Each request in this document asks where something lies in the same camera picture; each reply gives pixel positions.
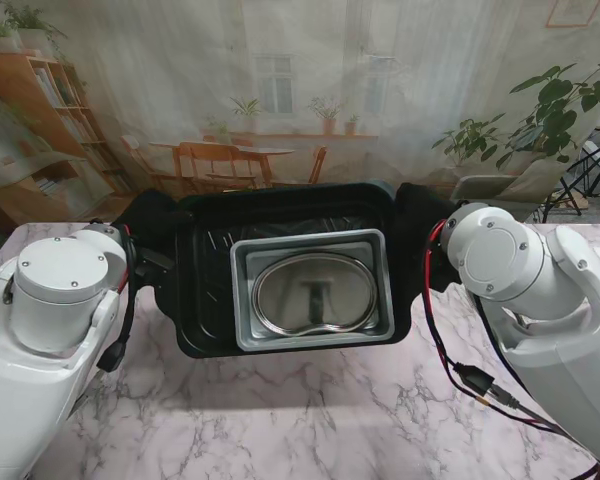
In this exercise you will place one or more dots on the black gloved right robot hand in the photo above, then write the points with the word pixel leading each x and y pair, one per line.
pixel 420 220

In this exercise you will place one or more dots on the silver rectangular baking tray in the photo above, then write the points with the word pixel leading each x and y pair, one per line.
pixel 310 285

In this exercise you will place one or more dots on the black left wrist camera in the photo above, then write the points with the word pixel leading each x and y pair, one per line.
pixel 152 260

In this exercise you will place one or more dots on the black patterned baking tray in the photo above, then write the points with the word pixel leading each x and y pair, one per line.
pixel 205 275

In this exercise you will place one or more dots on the printed room backdrop curtain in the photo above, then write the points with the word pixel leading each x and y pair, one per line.
pixel 180 100

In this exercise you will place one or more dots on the black tripod stand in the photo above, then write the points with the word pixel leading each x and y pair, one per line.
pixel 587 167

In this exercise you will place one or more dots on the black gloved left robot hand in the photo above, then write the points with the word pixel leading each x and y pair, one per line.
pixel 150 217

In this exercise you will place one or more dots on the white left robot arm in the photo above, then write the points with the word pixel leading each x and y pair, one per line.
pixel 45 320

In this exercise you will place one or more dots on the oval stainless steel plate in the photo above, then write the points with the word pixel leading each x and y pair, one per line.
pixel 315 295

